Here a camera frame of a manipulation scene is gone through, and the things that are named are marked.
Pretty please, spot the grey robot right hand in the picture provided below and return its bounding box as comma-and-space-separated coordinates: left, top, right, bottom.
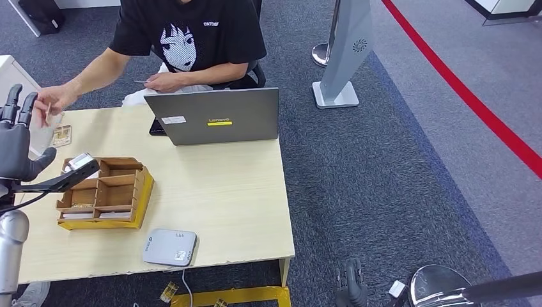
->
335, 257, 368, 307

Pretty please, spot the person's right hand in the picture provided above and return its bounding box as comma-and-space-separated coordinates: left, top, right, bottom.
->
31, 84, 79, 128

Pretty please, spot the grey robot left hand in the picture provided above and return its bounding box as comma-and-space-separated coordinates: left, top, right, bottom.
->
0, 83, 58, 183

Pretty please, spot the person's left hand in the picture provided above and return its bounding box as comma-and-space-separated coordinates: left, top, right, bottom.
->
144, 72, 183, 94

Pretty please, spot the wooden compartment organizer box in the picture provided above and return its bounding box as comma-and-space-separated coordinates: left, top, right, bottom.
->
56, 157, 155, 232

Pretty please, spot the person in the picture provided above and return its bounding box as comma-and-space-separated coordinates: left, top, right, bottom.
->
31, 0, 268, 128

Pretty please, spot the grey card reader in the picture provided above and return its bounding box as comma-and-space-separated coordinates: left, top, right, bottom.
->
143, 228, 198, 268

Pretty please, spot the white cabinet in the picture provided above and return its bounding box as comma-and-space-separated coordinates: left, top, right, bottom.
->
0, 55, 65, 160

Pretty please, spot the white desk leg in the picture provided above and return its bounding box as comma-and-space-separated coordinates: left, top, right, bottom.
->
278, 257, 292, 288

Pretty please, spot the grey laptop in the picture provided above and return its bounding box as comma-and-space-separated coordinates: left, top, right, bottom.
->
144, 88, 281, 146

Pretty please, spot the black bag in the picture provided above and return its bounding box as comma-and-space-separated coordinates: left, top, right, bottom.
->
18, 0, 66, 36

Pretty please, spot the black office chair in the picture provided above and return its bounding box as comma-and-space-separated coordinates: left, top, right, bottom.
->
212, 0, 267, 91

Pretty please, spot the white furniture panel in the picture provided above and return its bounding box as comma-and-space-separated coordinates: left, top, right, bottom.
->
52, 0, 121, 10

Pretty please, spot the yellow floor tape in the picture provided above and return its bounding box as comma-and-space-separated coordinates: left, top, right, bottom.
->
170, 286, 292, 307

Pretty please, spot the grey shoe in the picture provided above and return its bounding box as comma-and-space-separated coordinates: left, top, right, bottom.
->
12, 281, 50, 307

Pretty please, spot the grey kiosk stand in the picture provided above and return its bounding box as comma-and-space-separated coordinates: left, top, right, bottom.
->
312, 0, 375, 110

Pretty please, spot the red floor tape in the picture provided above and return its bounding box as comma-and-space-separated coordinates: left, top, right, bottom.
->
380, 0, 542, 180

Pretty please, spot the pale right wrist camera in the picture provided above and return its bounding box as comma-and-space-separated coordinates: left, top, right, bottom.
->
389, 279, 407, 299

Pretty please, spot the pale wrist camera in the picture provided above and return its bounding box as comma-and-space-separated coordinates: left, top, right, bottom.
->
67, 153, 95, 171
389, 279, 407, 299

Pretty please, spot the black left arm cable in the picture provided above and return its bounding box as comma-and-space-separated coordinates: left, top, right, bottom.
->
0, 191, 47, 213

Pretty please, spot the black left camera bracket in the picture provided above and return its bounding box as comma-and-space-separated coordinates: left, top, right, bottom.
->
12, 159, 101, 194

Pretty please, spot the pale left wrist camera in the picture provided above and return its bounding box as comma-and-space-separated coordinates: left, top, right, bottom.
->
67, 153, 95, 171

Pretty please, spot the white furniture post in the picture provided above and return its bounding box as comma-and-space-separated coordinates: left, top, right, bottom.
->
6, 0, 42, 38

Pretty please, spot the white card reader cable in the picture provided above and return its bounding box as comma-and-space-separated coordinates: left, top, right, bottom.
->
182, 269, 194, 307

